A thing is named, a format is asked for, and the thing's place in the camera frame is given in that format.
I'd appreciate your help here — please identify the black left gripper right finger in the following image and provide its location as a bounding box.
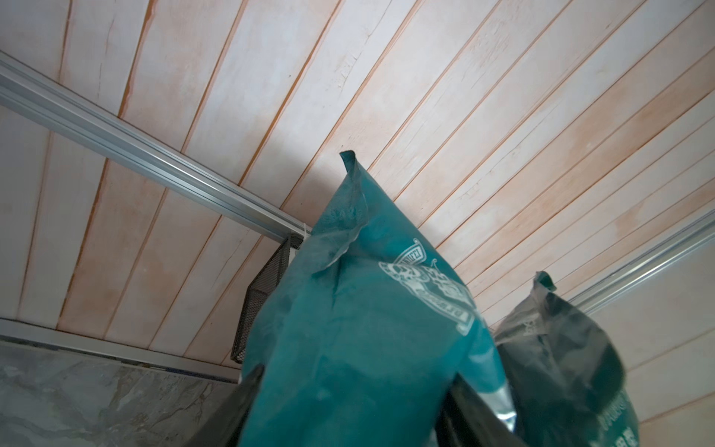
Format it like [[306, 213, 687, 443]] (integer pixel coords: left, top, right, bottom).
[[435, 375, 527, 447]]

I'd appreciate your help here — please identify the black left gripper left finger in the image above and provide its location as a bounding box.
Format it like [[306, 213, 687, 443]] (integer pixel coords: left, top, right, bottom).
[[184, 364, 264, 447]]

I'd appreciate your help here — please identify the large green soil bag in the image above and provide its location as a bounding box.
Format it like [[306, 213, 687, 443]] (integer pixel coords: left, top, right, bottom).
[[239, 151, 517, 446]]

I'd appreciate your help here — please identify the black wire mesh basket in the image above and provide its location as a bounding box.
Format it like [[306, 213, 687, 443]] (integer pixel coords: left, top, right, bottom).
[[230, 235, 304, 365]]

